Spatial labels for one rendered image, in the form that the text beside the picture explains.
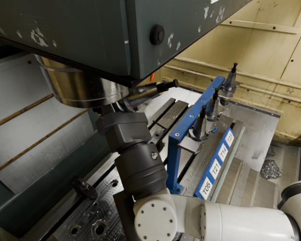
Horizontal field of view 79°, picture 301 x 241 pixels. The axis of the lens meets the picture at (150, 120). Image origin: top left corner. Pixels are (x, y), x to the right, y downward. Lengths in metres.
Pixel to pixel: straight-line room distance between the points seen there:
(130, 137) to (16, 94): 0.53
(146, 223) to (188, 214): 0.12
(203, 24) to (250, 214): 0.30
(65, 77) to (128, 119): 0.14
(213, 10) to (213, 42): 1.11
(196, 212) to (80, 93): 0.30
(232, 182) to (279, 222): 0.75
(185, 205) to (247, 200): 0.72
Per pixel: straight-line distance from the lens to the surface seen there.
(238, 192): 1.11
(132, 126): 0.36
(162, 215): 0.31
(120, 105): 0.37
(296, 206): 0.40
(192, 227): 0.40
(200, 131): 0.58
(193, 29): 0.17
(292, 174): 1.40
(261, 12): 1.22
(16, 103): 0.80
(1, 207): 1.06
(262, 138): 1.36
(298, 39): 1.25
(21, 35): 0.20
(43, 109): 0.86
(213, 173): 0.88
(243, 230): 0.36
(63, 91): 0.31
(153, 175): 0.33
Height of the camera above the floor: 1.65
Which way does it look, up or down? 42 degrees down
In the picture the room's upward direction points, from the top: 2 degrees counter-clockwise
